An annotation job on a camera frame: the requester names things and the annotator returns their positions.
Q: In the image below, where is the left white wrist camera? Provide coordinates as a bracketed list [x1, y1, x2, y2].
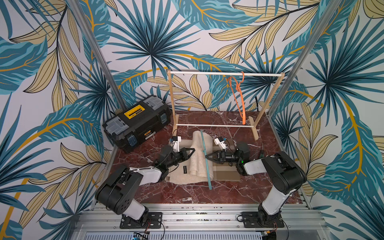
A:
[171, 136, 182, 153]

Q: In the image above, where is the right aluminium frame post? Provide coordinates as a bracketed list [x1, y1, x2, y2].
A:
[268, 0, 342, 119]

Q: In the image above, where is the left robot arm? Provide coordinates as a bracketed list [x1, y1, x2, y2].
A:
[95, 145, 195, 225]

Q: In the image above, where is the left aluminium frame post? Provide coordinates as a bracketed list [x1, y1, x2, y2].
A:
[67, 0, 127, 111]

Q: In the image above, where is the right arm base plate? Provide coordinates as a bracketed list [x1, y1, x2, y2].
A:
[241, 211, 285, 229]

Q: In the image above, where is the black yellow toolbox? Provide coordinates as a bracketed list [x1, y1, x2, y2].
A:
[103, 96, 171, 154]

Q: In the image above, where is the aluminium frame post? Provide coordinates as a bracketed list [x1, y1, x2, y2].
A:
[67, 0, 127, 111]
[268, 0, 342, 119]

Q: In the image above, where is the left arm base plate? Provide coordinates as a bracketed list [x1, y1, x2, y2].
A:
[120, 212, 163, 230]

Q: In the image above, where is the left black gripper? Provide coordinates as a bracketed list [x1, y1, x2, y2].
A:
[166, 147, 195, 168]

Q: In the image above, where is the orange plastic hanger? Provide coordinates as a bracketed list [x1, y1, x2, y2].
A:
[226, 71, 246, 125]

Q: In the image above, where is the wooden clothes rack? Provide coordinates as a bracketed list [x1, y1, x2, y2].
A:
[166, 70, 285, 141]

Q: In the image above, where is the teal plastic hanger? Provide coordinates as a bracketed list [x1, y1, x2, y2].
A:
[200, 130, 213, 191]

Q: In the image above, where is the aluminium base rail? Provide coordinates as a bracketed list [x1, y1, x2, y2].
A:
[72, 204, 331, 240]

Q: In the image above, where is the brown checked placemat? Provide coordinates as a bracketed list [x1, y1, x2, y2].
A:
[165, 139, 241, 182]

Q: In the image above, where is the beige knitted scarf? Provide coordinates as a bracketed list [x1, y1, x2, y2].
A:
[171, 131, 213, 173]

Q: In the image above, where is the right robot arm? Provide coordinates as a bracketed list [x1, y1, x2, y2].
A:
[206, 142, 307, 229]

